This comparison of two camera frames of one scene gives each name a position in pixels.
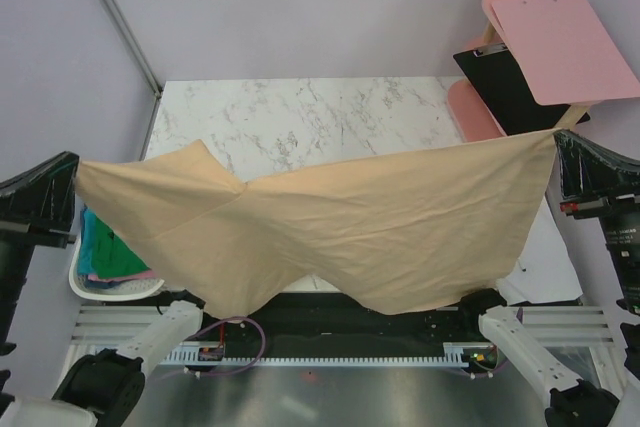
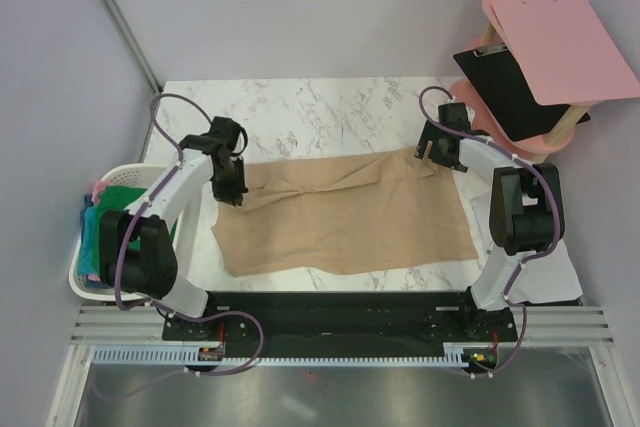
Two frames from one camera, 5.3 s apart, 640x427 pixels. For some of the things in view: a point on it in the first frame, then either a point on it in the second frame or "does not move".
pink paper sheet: (567, 53) does not move
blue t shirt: (87, 224) does not move
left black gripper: (32, 199) → (233, 195)
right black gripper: (600, 174) → (432, 133)
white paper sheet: (545, 270) does not move
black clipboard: (497, 80) does not move
